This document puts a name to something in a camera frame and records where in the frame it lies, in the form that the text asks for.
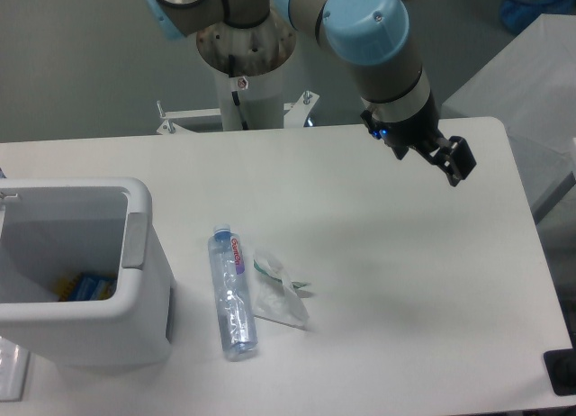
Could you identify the translucent plastic covered box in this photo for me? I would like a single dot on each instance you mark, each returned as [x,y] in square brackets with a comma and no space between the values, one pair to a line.
[530,87]

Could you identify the white push-lid trash can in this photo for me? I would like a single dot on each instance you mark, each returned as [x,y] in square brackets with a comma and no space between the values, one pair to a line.
[55,229]

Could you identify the black clamp at table edge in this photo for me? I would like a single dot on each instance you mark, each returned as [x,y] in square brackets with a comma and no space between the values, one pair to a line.
[560,366]

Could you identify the clear plastic water bottle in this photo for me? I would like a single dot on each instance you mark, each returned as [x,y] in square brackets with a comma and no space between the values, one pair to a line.
[238,330]

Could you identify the blue object in corner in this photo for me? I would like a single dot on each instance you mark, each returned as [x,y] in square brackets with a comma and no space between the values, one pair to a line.
[516,15]

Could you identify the white metal base frame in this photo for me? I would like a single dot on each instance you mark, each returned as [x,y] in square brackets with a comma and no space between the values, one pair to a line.
[246,116]

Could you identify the clear plastic sheet holder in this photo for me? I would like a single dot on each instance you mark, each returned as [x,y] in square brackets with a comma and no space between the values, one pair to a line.
[14,367]

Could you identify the blue yellow package in bin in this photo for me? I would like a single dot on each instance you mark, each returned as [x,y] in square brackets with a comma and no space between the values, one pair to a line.
[87,287]

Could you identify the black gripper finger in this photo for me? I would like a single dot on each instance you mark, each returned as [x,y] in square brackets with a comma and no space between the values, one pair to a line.
[453,156]

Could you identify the crumpled white plastic wrapper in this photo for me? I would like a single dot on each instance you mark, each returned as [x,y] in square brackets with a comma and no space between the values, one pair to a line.
[277,297]

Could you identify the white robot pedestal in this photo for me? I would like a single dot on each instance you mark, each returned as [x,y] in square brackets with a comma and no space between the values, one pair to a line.
[247,64]

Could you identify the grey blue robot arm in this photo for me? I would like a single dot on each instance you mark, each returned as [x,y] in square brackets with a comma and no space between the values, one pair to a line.
[370,38]

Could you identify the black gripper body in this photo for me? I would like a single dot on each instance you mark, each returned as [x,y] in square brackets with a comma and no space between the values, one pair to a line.
[408,122]

